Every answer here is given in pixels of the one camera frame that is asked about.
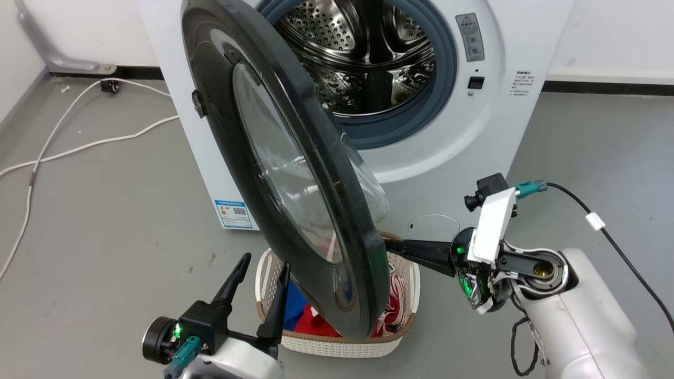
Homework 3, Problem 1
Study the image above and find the teal left cable connector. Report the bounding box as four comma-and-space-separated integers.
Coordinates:
163, 337, 202, 379

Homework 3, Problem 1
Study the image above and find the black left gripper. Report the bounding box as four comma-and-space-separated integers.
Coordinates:
142, 253, 291, 365

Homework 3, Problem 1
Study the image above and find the black camera cable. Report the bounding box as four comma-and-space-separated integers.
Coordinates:
545, 182, 674, 333

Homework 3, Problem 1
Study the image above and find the perforated steel washer drum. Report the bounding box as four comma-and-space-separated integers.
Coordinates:
274, 0, 438, 116

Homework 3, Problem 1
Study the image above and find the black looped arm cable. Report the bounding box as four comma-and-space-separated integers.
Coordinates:
510, 315, 542, 376

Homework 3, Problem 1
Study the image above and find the blue white energy label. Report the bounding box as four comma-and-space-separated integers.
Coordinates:
214, 199, 254, 230

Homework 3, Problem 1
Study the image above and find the teal right cable connector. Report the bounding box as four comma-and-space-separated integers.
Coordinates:
515, 179, 548, 201

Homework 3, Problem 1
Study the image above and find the white woven laundry basket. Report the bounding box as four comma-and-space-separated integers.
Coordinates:
255, 232, 421, 358

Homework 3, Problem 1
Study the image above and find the teal cable connector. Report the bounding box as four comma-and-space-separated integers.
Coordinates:
515, 179, 548, 201
163, 337, 202, 379

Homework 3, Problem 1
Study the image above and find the grey rubber door seal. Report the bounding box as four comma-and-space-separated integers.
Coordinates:
256, 0, 458, 151

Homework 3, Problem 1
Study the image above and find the blue garment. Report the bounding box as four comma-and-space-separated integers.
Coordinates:
284, 282, 312, 332

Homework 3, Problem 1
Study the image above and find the grey warning sticker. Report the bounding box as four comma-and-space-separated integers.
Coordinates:
455, 13, 485, 63

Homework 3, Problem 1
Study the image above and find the dark round washing machine door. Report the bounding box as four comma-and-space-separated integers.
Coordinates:
181, 0, 391, 340

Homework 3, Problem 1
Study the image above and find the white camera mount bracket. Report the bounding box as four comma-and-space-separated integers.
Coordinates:
467, 187, 518, 265

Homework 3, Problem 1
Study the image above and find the red garment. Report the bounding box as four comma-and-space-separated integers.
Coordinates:
294, 274, 411, 338

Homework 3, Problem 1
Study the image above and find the white floor cable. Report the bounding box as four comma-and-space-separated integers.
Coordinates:
0, 116, 180, 177
0, 78, 172, 280

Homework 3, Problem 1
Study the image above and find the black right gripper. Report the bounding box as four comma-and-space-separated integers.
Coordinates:
383, 227, 500, 314

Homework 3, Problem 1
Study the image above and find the white front-load washing machine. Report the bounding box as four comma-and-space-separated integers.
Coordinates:
136, 0, 574, 232

